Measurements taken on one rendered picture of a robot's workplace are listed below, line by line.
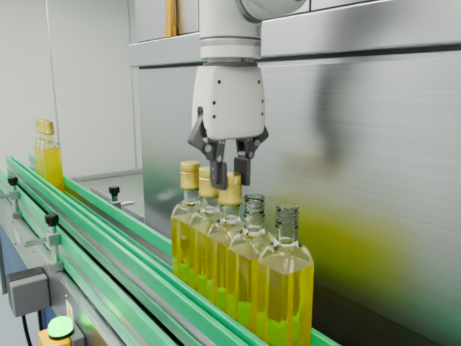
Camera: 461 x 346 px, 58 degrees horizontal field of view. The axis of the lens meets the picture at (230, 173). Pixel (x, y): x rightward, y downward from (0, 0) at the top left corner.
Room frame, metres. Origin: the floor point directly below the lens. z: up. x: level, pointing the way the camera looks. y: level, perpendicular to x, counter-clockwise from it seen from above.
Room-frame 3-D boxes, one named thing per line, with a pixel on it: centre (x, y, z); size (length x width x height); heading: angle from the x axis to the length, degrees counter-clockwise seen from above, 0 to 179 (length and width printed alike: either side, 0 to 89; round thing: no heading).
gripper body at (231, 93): (0.59, 0.00, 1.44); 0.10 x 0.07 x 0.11; 126
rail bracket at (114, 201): (1.13, 0.31, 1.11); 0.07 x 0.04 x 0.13; 127
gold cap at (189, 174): (0.69, 0.07, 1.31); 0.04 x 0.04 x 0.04
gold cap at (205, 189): (0.64, 0.03, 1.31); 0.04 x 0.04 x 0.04
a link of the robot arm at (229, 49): (0.59, 0.00, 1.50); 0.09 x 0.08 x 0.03; 126
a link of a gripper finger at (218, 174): (0.57, 0.03, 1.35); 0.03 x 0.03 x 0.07; 36
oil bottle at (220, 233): (0.59, 0.00, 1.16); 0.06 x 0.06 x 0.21; 36
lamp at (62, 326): (0.71, 0.32, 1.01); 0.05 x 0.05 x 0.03
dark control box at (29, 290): (0.93, 0.50, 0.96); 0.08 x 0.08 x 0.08; 37
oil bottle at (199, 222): (0.64, 0.03, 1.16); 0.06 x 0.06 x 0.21; 36
